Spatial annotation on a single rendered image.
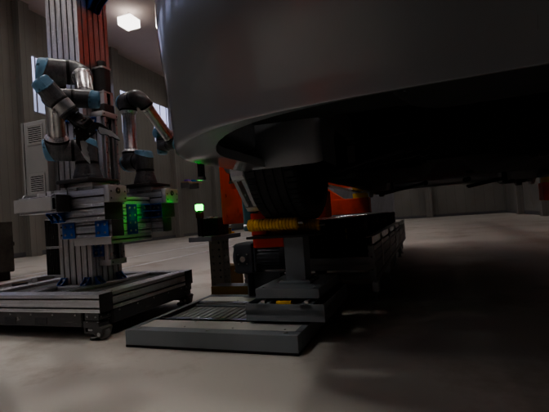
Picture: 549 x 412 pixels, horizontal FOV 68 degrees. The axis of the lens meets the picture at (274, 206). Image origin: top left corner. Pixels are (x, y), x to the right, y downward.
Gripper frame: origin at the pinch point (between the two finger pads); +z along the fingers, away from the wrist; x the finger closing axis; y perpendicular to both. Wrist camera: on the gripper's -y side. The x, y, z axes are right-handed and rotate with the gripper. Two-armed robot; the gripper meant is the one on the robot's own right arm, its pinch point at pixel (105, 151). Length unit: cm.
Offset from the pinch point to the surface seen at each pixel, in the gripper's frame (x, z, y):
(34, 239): 116, 31, 1009
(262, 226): -29, 68, -6
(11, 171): 40, -127, 1011
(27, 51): -191, -337, 1041
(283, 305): -8, 94, -23
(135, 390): 52, 66, -34
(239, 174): -35, 42, -10
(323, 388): 11, 96, -71
